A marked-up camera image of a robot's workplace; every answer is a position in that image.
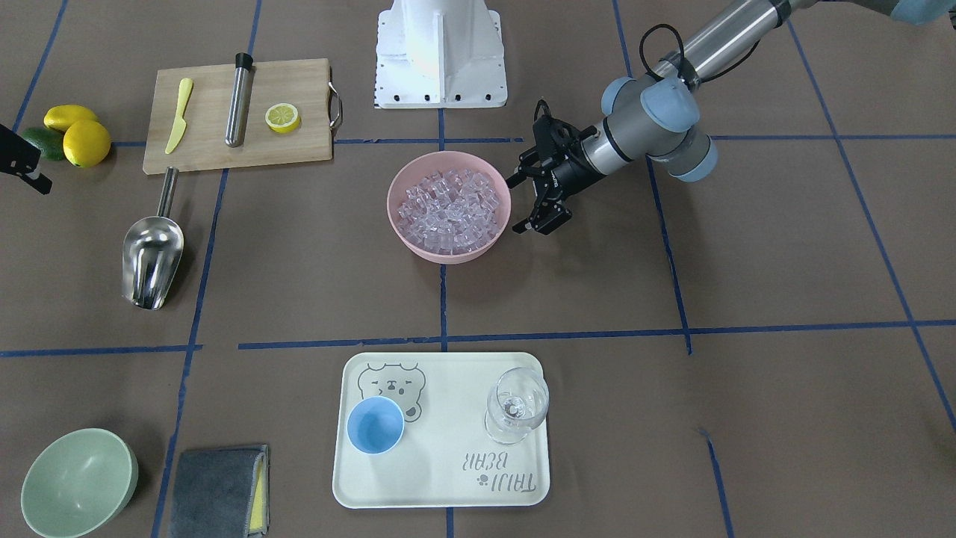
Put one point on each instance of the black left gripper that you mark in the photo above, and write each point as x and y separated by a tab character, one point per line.
569	172

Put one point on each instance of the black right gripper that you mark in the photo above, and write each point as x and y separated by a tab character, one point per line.
16	155

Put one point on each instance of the pink bowl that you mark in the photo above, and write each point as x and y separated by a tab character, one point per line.
444	160

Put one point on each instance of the stainless steel ice scoop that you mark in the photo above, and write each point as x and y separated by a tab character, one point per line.
151	252

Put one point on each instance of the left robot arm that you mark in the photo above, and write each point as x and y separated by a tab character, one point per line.
654	116

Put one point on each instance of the clear ice cubes pile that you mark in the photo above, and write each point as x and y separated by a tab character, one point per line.
450	212

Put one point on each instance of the blue plastic cup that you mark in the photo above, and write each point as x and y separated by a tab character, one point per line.
375	425

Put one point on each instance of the green avocado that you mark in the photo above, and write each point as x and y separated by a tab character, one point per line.
48	141

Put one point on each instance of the yellow lemon oval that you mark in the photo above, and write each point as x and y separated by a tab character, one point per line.
61	117

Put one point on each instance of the round yellow lemon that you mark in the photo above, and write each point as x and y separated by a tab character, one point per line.
86	143

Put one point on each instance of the yellow plastic knife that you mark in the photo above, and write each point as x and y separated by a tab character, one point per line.
179	123

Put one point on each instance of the wooden cutting board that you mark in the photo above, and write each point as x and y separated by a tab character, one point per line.
304	83

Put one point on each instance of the clear wine glass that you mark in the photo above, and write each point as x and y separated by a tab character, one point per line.
516	405

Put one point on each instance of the steel muddler black tip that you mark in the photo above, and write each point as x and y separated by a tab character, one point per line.
240	101

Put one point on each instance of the half lemon slice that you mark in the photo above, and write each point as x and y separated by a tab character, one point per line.
283	118

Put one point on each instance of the cream bear serving tray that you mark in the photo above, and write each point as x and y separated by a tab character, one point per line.
445	458

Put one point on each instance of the green ceramic bowl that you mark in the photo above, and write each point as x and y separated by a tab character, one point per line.
79	483

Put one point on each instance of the grey yellow folded cloth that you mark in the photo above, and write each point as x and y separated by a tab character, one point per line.
222	492

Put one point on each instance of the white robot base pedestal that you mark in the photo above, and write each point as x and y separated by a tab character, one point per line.
439	54

